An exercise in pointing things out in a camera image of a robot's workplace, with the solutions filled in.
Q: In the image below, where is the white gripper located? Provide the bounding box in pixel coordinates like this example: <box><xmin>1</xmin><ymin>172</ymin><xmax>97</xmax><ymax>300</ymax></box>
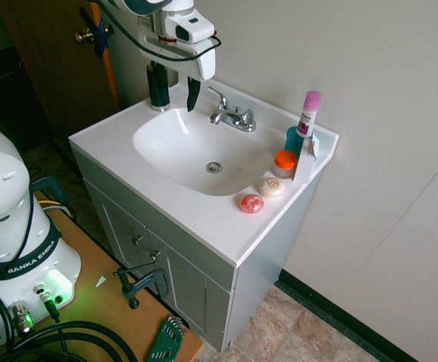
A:
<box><xmin>136</xmin><ymin>18</ymin><xmax>219</xmax><ymax>114</ymax></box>

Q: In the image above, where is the chrome faucet lever handle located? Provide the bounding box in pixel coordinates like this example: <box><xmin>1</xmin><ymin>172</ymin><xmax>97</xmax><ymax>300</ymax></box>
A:
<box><xmin>235</xmin><ymin>106</ymin><xmax>257</xmax><ymax>127</ymax></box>
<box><xmin>207</xmin><ymin>86</ymin><xmax>230</xmax><ymax>112</ymax></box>

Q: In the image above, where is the dark aerosol can silver rim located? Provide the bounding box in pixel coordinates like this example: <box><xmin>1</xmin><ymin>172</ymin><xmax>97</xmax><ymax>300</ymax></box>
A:
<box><xmin>145</xmin><ymin>61</ymin><xmax>172</xmax><ymax>113</ymax></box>

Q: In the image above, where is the chrome faucet body with spout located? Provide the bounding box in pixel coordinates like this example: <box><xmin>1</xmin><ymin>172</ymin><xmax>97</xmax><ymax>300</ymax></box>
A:
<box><xmin>209</xmin><ymin>109</ymin><xmax>258</xmax><ymax>133</ymax></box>

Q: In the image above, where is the blue tape strip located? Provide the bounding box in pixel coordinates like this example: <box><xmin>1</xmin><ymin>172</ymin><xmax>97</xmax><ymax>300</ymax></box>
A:
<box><xmin>79</xmin><ymin>6</ymin><xmax>111</xmax><ymax>60</ymax></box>

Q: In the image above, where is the brass door knob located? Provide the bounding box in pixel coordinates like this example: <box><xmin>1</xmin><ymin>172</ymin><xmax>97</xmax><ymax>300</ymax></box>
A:
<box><xmin>74</xmin><ymin>23</ymin><xmax>115</xmax><ymax>46</ymax></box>

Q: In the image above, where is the brown wooden door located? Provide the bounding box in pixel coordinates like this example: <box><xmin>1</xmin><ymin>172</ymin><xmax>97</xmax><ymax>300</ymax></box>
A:
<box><xmin>0</xmin><ymin>0</ymin><xmax>121</xmax><ymax>152</ymax></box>

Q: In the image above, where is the white vanity sink top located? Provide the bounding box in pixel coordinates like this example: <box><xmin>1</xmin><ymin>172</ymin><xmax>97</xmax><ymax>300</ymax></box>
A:
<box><xmin>69</xmin><ymin>81</ymin><xmax>340</xmax><ymax>268</ymax></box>

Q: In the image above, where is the teal blue plastic cup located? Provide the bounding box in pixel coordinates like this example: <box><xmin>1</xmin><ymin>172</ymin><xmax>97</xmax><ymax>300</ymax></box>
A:
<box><xmin>284</xmin><ymin>126</ymin><xmax>315</xmax><ymax>158</ymax></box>

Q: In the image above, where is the clear jar with orange lid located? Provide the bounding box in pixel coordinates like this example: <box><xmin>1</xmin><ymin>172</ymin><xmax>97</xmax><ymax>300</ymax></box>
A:
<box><xmin>271</xmin><ymin>149</ymin><xmax>299</xmax><ymax>179</ymax></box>

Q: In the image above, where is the white roll-on bottle pink cap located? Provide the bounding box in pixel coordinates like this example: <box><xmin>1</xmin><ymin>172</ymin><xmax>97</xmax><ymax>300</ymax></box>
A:
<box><xmin>296</xmin><ymin>90</ymin><xmax>323</xmax><ymax>139</ymax></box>

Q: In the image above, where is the cream round soap bar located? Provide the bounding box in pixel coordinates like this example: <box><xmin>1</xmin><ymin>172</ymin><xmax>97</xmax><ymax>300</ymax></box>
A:
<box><xmin>258</xmin><ymin>176</ymin><xmax>286</xmax><ymax>198</ymax></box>

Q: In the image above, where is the red round soap bar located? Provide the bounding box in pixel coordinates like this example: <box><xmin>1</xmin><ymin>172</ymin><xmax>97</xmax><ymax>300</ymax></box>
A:
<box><xmin>238</xmin><ymin>192</ymin><xmax>266</xmax><ymax>215</ymax></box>

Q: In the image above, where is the grey cabinet door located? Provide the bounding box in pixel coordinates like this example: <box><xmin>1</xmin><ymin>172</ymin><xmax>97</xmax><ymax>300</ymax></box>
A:
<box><xmin>145</xmin><ymin>225</ymin><xmax>232</xmax><ymax>350</ymax></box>
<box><xmin>83</xmin><ymin>179</ymin><xmax>148</xmax><ymax>267</ymax></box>

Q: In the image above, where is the white cardboard carton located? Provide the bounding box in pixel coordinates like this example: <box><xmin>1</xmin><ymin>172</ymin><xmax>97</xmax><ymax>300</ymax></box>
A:
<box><xmin>293</xmin><ymin>134</ymin><xmax>321</xmax><ymax>185</ymax></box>

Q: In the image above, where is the grey vanity cabinet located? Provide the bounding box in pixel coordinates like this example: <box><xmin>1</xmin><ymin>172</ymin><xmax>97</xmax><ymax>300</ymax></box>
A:
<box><xmin>70</xmin><ymin>146</ymin><xmax>322</xmax><ymax>352</ymax></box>

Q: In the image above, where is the dark metal C-clamp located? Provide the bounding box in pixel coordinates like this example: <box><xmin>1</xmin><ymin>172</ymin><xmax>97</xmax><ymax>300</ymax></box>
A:
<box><xmin>113</xmin><ymin>264</ymin><xmax>172</xmax><ymax>311</ymax></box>

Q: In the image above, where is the green hex key set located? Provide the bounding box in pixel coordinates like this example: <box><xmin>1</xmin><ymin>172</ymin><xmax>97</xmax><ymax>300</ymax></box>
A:
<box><xmin>145</xmin><ymin>316</ymin><xmax>185</xmax><ymax>362</ymax></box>

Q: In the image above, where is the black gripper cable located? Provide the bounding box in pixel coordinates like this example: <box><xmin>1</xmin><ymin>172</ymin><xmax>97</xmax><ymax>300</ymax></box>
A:
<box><xmin>88</xmin><ymin>0</ymin><xmax>223</xmax><ymax>62</ymax></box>

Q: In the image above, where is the yellow cable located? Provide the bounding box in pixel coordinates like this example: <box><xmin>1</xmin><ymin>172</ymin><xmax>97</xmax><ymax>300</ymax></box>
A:
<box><xmin>37</xmin><ymin>198</ymin><xmax>73</xmax><ymax>214</ymax></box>

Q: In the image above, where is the thick black cable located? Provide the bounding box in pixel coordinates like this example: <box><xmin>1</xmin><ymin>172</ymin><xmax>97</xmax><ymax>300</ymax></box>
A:
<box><xmin>0</xmin><ymin>319</ymin><xmax>137</xmax><ymax>362</ymax></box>

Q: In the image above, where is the thin black cable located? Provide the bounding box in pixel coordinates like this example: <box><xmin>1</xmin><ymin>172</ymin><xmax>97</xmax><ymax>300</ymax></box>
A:
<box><xmin>43</xmin><ymin>290</ymin><xmax>71</xmax><ymax>354</ymax></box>

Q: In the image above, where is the silver cable connector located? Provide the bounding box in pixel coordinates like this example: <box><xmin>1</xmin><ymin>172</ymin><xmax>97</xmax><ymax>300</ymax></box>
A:
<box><xmin>8</xmin><ymin>299</ymin><xmax>35</xmax><ymax>337</ymax></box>

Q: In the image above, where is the black wall baseboard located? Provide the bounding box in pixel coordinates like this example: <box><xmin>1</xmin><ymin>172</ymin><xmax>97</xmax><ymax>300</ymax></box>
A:
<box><xmin>277</xmin><ymin>270</ymin><xmax>420</xmax><ymax>362</ymax></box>

